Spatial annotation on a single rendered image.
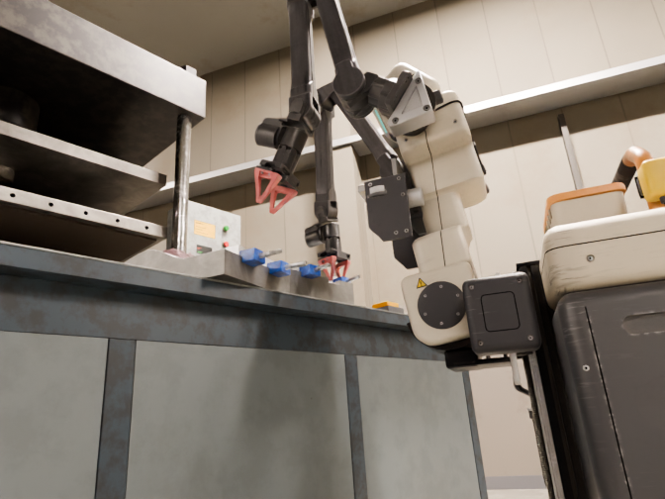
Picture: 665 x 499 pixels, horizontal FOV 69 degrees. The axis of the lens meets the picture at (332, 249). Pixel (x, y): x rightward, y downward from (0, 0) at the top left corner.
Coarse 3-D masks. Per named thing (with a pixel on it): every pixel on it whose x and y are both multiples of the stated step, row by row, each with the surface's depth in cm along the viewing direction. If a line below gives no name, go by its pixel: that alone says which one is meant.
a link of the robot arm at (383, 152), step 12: (324, 96) 163; (336, 96) 161; (324, 108) 167; (348, 120) 160; (360, 120) 158; (360, 132) 158; (372, 132) 156; (372, 144) 156; (384, 144) 154; (384, 156) 151; (396, 156) 156; (384, 168) 151
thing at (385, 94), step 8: (408, 72) 105; (376, 80) 110; (384, 80) 110; (392, 80) 108; (400, 80) 105; (408, 80) 106; (376, 88) 110; (384, 88) 108; (392, 88) 105; (400, 88) 105; (368, 96) 111; (376, 96) 110; (384, 96) 108; (392, 96) 104; (400, 96) 106; (368, 104) 113; (376, 104) 111; (384, 104) 109; (392, 104) 105; (384, 112) 111; (392, 112) 108
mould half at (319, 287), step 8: (296, 272) 129; (296, 280) 129; (304, 280) 131; (312, 280) 133; (320, 280) 135; (328, 280) 138; (296, 288) 128; (304, 288) 130; (312, 288) 132; (320, 288) 135; (328, 288) 137; (336, 288) 140; (344, 288) 142; (352, 288) 145; (312, 296) 131; (320, 296) 134; (328, 296) 136; (336, 296) 139; (344, 296) 141; (352, 296) 144
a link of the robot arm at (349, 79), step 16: (320, 0) 125; (336, 0) 125; (320, 16) 125; (336, 16) 122; (336, 32) 120; (336, 48) 118; (352, 48) 120; (336, 64) 113; (352, 64) 114; (336, 80) 112; (352, 80) 110; (352, 96) 110; (368, 112) 117
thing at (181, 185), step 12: (180, 120) 211; (180, 132) 209; (180, 144) 207; (180, 156) 205; (180, 168) 203; (180, 180) 201; (180, 192) 199; (180, 204) 197; (180, 216) 196; (180, 228) 194; (180, 240) 193
